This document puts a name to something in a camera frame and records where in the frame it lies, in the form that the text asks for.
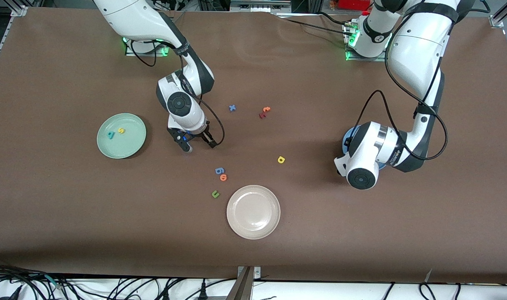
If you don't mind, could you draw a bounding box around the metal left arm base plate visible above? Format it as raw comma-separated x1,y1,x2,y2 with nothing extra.
343,21,389,62

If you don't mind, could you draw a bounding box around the metal table clamp bracket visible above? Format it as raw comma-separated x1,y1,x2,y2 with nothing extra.
226,266,262,300

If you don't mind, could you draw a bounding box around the green plate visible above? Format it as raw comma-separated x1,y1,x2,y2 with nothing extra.
97,113,147,160

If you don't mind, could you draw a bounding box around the black base cable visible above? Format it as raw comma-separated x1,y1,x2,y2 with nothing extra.
274,12,354,35

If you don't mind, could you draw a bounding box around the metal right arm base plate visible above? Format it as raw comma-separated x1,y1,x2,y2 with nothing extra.
125,38,171,57

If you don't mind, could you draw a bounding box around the beige plate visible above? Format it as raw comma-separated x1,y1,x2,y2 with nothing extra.
226,185,281,240

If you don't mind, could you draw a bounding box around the grey metal rail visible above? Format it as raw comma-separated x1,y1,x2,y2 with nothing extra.
230,0,291,13

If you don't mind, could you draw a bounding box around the aluminium frame profile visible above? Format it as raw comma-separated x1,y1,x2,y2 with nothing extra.
489,0,507,29
0,5,29,84

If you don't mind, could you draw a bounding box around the brown table cover sheet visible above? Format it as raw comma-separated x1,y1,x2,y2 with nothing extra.
0,6,507,285

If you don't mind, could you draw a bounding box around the blue plate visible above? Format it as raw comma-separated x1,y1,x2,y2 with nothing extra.
342,126,387,170

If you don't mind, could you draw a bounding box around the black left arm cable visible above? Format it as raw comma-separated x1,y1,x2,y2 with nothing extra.
347,17,449,161

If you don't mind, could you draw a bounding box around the red box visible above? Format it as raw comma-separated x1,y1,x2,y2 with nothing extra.
339,0,373,11

